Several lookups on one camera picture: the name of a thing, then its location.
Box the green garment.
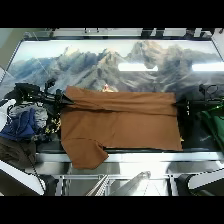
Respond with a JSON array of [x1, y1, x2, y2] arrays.
[[195, 107, 224, 152]]

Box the dark brown garment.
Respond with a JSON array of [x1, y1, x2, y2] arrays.
[[0, 136, 38, 170]]

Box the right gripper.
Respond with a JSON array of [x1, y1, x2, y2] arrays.
[[173, 98, 192, 110]]

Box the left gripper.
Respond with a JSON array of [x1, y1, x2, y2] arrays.
[[54, 91, 74, 106]]

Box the blue garment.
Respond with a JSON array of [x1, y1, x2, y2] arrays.
[[0, 107, 40, 142]]

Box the silver frame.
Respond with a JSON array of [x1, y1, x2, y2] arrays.
[[33, 151, 224, 197]]

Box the grey garment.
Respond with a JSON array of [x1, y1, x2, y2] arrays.
[[8, 103, 48, 130]]

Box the black cable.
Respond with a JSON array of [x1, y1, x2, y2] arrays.
[[25, 146, 48, 192]]

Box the brown T-shirt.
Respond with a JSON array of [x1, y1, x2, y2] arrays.
[[59, 85, 184, 170]]

